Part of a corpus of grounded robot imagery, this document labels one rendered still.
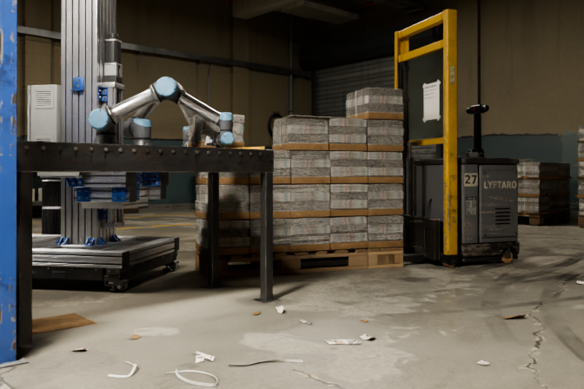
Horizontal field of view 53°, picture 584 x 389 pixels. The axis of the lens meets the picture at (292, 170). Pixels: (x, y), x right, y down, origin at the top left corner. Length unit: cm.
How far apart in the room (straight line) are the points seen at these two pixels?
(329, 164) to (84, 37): 180
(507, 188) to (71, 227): 309
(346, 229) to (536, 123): 650
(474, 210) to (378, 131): 92
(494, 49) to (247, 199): 751
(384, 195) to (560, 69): 631
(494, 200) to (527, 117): 579
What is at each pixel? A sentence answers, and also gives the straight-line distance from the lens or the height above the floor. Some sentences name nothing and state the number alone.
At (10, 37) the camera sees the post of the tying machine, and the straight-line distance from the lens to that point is 236.
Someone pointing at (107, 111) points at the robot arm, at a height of 102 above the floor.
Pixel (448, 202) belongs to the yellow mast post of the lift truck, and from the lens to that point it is 435.
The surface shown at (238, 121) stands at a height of 102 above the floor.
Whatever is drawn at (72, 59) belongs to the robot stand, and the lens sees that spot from 404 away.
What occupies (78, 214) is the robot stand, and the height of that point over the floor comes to 42.
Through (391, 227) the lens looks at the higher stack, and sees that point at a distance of 434.
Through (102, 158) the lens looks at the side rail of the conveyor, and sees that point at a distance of 264.
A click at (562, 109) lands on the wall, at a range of 1011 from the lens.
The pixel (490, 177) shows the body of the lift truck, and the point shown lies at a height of 65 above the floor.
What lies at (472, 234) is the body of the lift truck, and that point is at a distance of 453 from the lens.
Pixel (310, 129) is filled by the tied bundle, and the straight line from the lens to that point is 406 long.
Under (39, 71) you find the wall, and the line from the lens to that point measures 1033.
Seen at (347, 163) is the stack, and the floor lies 74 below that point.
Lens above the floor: 67
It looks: level
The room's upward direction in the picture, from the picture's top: straight up
